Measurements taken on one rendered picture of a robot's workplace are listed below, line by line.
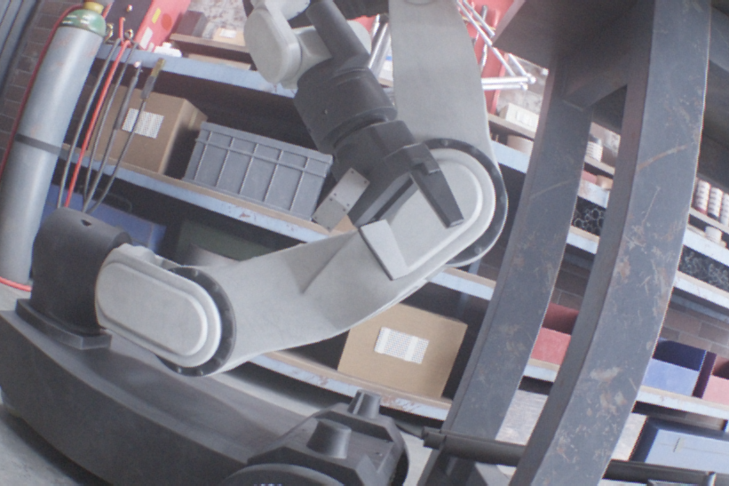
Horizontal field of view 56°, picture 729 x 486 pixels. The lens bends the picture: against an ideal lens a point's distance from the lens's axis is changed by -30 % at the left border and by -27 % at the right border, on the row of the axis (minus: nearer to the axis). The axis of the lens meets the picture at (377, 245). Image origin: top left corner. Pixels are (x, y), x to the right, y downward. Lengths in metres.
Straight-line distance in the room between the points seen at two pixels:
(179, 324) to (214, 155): 1.45
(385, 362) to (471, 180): 1.50
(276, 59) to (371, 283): 0.29
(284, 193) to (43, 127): 0.86
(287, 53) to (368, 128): 0.13
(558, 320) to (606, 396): 2.20
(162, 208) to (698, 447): 2.27
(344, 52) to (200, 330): 0.38
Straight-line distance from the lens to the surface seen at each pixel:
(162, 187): 2.45
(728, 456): 2.98
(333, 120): 0.90
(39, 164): 2.40
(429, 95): 1.09
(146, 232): 2.53
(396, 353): 2.48
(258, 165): 2.47
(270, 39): 0.95
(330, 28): 0.93
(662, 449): 2.79
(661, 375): 2.67
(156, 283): 1.09
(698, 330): 3.55
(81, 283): 1.17
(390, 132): 0.90
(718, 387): 2.81
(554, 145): 1.34
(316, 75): 0.93
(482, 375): 1.32
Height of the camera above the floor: 0.43
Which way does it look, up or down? 1 degrees up
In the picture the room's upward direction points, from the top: 18 degrees clockwise
